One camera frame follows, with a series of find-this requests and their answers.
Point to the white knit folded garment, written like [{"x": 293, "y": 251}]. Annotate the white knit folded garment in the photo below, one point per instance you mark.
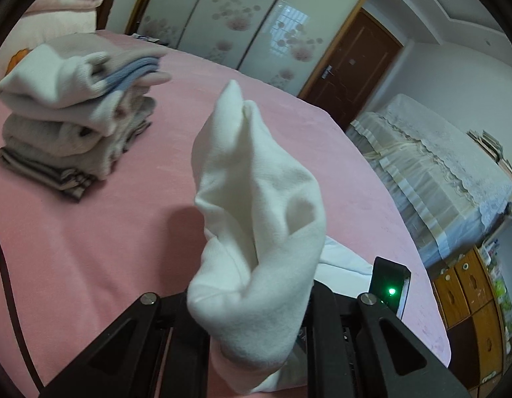
[{"x": 53, "y": 78}]

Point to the dark wooden headboard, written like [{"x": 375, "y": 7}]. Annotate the dark wooden headboard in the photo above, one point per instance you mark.
[{"x": 106, "y": 10}]

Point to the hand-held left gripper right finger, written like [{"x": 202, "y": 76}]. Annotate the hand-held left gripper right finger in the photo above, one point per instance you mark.
[{"x": 326, "y": 340}]

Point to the stack of books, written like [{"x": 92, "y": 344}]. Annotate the stack of books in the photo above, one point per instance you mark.
[{"x": 490, "y": 143}]

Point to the grey fleece folded garment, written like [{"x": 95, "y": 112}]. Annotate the grey fleece folded garment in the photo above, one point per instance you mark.
[{"x": 73, "y": 159}]

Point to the pink pillow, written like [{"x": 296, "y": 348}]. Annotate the pink pillow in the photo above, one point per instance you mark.
[{"x": 53, "y": 29}]

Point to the floral sliding-door wardrobe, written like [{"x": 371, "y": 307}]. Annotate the floral sliding-door wardrobe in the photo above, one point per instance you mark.
[{"x": 239, "y": 20}]

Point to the wooden cabinet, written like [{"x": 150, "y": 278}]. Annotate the wooden cabinet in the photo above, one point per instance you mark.
[{"x": 475, "y": 311}]

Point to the striped folded garment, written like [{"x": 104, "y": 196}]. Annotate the striped folded garment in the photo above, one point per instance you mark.
[{"x": 53, "y": 176}]

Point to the white sweatshirt with orange stripes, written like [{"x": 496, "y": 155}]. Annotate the white sweatshirt with orange stripes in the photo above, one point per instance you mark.
[{"x": 256, "y": 215}]

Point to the pink blanket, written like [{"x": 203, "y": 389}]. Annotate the pink blanket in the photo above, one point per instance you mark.
[{"x": 115, "y": 236}]

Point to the brown wooden door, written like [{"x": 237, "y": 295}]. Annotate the brown wooden door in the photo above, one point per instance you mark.
[{"x": 351, "y": 70}]

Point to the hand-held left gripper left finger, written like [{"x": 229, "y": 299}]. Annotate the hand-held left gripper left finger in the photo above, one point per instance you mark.
[{"x": 127, "y": 340}]

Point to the bed with white cover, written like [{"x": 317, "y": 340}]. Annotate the bed with white cover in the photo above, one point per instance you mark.
[{"x": 430, "y": 174}]

